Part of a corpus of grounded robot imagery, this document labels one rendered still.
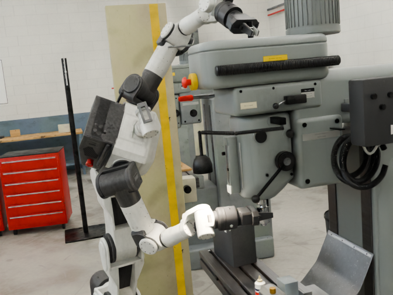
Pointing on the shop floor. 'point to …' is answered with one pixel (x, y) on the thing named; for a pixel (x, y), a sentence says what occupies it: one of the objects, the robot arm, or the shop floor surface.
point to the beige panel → (157, 274)
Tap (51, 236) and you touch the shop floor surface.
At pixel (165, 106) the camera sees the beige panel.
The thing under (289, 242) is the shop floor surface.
